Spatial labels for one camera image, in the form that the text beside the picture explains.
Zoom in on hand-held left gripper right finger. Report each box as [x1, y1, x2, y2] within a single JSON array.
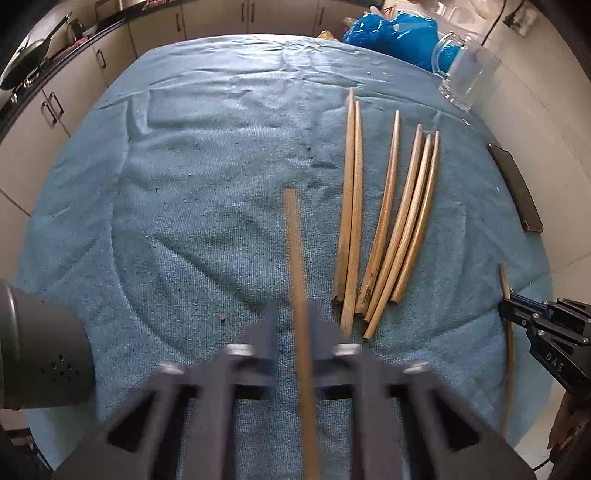
[[309, 302, 536, 480]]

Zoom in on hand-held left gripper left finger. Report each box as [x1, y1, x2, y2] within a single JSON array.
[[55, 300, 280, 480]]

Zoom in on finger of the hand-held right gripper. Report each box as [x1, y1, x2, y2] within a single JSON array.
[[510, 294, 588, 315], [498, 298, 537, 330]]

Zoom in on slender wooden chopstick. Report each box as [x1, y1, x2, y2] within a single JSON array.
[[283, 188, 322, 480], [498, 263, 516, 439]]

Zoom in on row of wooden chopsticks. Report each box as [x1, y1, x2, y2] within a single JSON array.
[[331, 87, 441, 341]]

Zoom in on clear glass mug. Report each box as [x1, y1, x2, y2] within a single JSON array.
[[431, 32, 502, 113]]

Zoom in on person's right hand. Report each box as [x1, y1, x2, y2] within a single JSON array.
[[549, 392, 591, 459]]

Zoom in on blue towel table cover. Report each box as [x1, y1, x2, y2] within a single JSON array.
[[16, 34, 555, 480]]

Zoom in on dark grey round appliance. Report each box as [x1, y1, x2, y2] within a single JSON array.
[[0, 279, 96, 411]]

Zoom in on blue plastic bag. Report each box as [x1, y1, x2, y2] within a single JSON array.
[[342, 10, 455, 73]]

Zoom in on beige kitchen cabinets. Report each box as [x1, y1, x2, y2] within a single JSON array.
[[0, 0, 384, 217]]

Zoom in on black frying pan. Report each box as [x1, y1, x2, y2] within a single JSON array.
[[0, 11, 75, 91]]

